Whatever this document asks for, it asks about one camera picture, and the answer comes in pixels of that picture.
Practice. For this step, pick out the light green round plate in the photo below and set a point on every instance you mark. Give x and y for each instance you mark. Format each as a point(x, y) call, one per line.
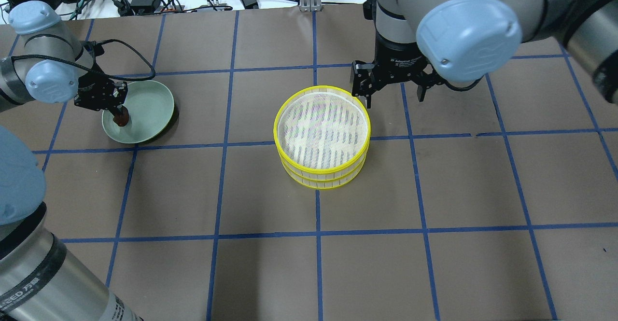
point(150, 106)

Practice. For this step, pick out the yellow rimmed steamer layer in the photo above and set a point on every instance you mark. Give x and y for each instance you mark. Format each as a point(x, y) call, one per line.
point(325, 181)
point(322, 129)

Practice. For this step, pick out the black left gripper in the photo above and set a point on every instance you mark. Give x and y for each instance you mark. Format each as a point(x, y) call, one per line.
point(95, 91)

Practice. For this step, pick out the dark red bun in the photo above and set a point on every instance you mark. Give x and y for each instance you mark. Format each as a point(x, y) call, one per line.
point(122, 118)

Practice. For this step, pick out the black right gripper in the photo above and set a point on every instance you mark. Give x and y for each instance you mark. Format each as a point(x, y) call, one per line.
point(400, 60)

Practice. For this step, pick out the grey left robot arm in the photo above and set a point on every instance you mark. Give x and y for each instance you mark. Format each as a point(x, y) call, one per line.
point(41, 280)

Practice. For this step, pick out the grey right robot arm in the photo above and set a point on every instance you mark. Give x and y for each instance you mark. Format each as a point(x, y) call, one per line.
point(456, 42)

